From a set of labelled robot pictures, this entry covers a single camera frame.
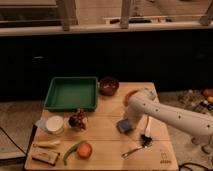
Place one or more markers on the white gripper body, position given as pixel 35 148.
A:
pixel 134 119

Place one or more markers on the blue sponge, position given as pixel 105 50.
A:
pixel 124 126

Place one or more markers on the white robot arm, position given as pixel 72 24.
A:
pixel 142 101

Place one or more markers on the orange bowl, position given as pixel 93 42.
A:
pixel 128 95

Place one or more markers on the metal spoon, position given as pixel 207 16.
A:
pixel 142 146

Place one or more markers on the dark red bowl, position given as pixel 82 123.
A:
pixel 108 86

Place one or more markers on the brown pinecone figurine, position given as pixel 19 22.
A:
pixel 76 120

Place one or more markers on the orange fruit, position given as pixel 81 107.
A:
pixel 84 150

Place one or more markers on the green chili pepper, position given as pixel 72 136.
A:
pixel 70 151

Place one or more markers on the green plastic tray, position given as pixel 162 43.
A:
pixel 72 93

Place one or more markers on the white cup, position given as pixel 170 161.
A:
pixel 55 124

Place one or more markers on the yellow corn cob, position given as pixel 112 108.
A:
pixel 46 144

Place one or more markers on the wooden block brush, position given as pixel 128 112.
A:
pixel 45 155

